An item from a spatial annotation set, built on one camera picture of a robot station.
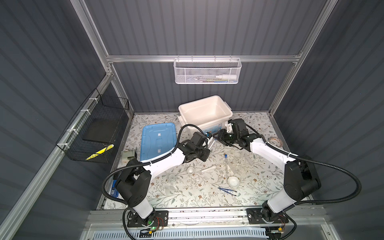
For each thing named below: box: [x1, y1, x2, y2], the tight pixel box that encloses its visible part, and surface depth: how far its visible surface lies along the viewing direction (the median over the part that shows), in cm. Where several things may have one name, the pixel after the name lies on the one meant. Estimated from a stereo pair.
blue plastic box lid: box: [140, 122, 177, 161], surface depth 108 cm
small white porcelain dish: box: [187, 167, 195, 175], surface depth 90 cm
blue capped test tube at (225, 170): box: [224, 154, 228, 179], surface depth 93 cm
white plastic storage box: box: [177, 95, 233, 134], surface depth 109 cm
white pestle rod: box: [201, 165, 217, 173], surface depth 92 cm
